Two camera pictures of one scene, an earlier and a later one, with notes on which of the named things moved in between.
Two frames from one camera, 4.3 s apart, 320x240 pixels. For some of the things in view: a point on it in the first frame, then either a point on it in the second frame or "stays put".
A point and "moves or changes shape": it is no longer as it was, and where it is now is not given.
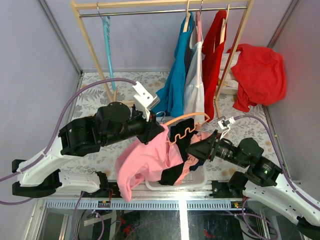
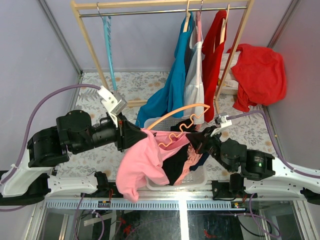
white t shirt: (194, 92) stays put
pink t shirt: (137, 161) moves or changes shape
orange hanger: (188, 127) -> (207, 106)
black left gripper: (152, 129) -> (128, 134)
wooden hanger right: (223, 28) stays put
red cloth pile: (261, 75) stays put
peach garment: (191, 159) stays put
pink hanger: (198, 23) stays put
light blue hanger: (107, 26) stays put
